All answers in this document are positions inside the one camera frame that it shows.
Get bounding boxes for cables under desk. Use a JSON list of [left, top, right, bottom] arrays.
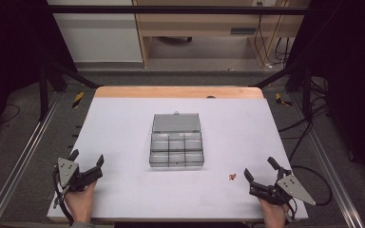
[[254, 1, 291, 69]]

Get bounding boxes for black frame crossbar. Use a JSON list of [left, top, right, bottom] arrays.
[[47, 4, 310, 15]]

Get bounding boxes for person's left hand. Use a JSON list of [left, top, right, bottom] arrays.
[[64, 181, 98, 224]]

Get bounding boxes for black curtain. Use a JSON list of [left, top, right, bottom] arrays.
[[0, 0, 77, 150], [286, 0, 365, 184]]

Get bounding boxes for white table sheet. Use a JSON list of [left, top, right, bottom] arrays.
[[47, 96, 309, 221]]

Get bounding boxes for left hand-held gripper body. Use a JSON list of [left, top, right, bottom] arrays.
[[52, 157, 105, 193]]

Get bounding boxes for person's right hand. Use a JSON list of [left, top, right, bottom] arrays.
[[258, 197, 289, 228]]

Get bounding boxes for wooden desk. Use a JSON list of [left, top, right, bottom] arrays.
[[132, 0, 312, 68]]

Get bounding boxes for clear plastic compartment box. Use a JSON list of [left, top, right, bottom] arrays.
[[148, 111, 205, 168]]

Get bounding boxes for yellow black tape marker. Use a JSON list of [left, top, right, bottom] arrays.
[[275, 92, 294, 107], [71, 91, 86, 109]]

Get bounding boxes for white cabinet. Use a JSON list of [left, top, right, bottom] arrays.
[[47, 0, 144, 64]]

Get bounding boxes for aluminium rail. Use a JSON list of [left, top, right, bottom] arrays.
[[289, 93, 365, 228], [0, 90, 64, 228]]

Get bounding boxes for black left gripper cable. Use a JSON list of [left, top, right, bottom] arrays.
[[52, 167, 76, 226]]

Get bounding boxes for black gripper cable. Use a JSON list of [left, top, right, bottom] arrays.
[[52, 167, 76, 226], [289, 164, 334, 207]]

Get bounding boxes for black frame strut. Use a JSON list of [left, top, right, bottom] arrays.
[[254, 61, 313, 119], [38, 56, 102, 122]]

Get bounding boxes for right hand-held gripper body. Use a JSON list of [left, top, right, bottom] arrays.
[[248, 167, 317, 207]]

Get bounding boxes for black floor cables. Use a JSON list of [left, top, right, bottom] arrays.
[[278, 75, 331, 164]]

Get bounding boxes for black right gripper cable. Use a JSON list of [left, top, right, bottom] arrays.
[[289, 164, 334, 207]]

